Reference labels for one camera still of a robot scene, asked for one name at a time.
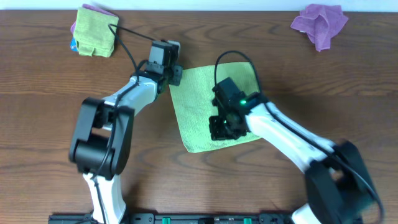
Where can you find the crumpled purple cloth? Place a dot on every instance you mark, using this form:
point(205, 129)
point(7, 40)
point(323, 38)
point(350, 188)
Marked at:
point(321, 23)

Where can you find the folded blue cloth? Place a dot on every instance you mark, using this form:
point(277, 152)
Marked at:
point(73, 45)

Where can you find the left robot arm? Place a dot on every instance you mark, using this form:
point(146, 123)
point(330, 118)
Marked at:
point(101, 141)

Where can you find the folded purple cloth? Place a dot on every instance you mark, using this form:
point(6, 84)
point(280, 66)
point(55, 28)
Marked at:
point(93, 8)

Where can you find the green microfiber cloth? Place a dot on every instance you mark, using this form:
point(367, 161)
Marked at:
point(192, 103)

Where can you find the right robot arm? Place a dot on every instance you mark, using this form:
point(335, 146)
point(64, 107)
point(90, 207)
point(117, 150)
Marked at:
point(339, 187)

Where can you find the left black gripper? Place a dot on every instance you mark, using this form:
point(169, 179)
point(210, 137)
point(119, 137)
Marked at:
point(176, 72)

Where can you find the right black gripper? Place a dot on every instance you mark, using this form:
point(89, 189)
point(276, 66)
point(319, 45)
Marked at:
point(216, 133)

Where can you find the folded green cloth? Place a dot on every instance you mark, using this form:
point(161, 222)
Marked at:
point(92, 34)

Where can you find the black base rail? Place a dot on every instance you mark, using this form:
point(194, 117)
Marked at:
point(150, 218)

